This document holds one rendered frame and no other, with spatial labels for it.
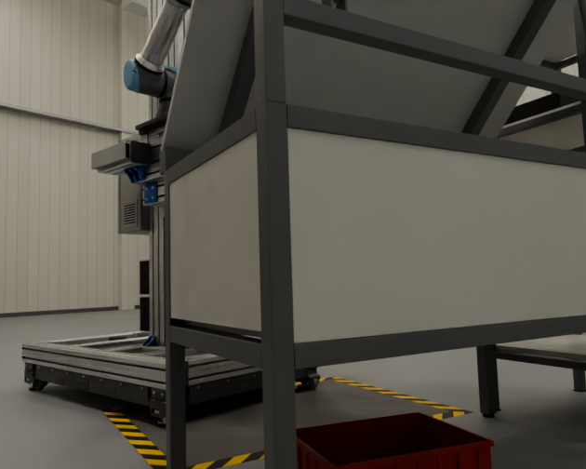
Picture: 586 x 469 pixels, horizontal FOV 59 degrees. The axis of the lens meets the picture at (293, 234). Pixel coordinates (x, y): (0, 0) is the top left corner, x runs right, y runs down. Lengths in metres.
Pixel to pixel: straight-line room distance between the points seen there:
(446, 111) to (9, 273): 9.97
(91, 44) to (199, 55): 11.53
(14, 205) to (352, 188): 10.47
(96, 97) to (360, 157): 11.64
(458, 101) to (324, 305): 1.10
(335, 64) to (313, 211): 0.70
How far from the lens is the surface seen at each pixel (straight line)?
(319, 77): 1.50
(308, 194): 0.89
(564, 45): 2.54
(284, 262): 0.84
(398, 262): 0.99
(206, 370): 2.03
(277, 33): 0.94
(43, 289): 11.32
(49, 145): 11.71
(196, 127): 1.44
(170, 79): 2.24
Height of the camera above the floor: 0.50
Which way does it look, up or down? 5 degrees up
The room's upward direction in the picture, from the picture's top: 2 degrees counter-clockwise
